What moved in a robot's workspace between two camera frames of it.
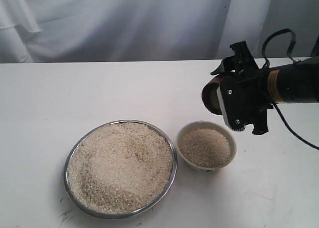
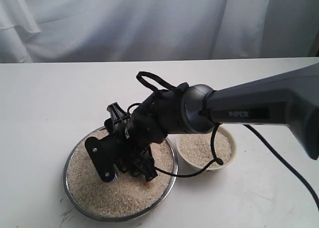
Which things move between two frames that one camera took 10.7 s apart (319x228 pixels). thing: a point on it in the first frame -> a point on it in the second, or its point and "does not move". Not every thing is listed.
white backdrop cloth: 42,25 does not move
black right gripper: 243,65 -> 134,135
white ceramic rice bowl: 207,146 does not move
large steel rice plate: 119,169 does not move
